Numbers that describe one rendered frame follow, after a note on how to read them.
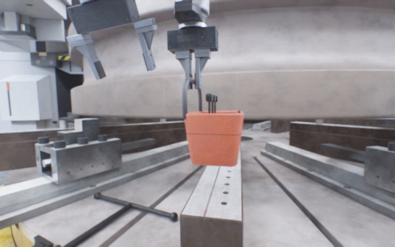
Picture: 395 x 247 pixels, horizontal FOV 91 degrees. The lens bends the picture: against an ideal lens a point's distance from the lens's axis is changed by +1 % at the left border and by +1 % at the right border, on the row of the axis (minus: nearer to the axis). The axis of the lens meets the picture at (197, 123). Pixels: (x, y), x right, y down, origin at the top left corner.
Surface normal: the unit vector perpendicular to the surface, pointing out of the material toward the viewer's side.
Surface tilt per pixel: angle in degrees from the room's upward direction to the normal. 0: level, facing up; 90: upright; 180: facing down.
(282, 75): 90
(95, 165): 90
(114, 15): 114
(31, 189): 72
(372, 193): 90
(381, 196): 90
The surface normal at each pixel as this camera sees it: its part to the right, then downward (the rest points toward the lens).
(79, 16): -0.11, 0.48
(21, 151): 0.54, 0.07
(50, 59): 0.14, 0.09
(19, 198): 0.78, -0.27
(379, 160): -0.98, 0.03
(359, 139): -0.84, 0.06
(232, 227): -0.21, 0.09
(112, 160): 0.82, 0.04
